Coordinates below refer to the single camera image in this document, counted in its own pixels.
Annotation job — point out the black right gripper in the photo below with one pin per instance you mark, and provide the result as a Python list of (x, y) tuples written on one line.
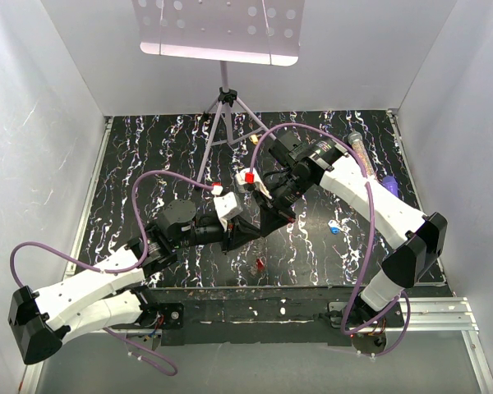
[(273, 216)]

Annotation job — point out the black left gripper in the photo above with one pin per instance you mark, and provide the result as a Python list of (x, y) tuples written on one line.
[(237, 232)]

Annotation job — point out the red key tag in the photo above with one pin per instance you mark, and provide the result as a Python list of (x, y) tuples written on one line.
[(258, 267)]

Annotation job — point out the blue key tag with key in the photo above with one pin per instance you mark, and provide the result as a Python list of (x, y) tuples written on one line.
[(333, 227)]

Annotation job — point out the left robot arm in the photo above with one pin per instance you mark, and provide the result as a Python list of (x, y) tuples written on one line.
[(109, 293)]

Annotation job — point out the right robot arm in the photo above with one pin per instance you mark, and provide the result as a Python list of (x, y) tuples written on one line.
[(417, 239)]

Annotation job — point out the sprinkles filled tube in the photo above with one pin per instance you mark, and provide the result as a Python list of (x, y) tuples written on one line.
[(355, 139)]

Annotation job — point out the purple plastic tool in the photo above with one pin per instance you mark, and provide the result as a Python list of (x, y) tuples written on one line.
[(391, 185)]

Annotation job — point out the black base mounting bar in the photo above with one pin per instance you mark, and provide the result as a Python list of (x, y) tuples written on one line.
[(251, 315)]

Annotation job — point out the lilac music stand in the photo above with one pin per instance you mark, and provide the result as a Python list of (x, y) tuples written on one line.
[(255, 32)]

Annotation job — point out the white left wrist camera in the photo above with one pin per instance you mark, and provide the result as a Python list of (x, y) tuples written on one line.
[(227, 207)]

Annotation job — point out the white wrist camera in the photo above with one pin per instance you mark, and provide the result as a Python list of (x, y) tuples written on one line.
[(249, 181), (227, 207)]

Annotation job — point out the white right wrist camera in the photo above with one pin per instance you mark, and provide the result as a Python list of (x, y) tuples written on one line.
[(249, 181)]

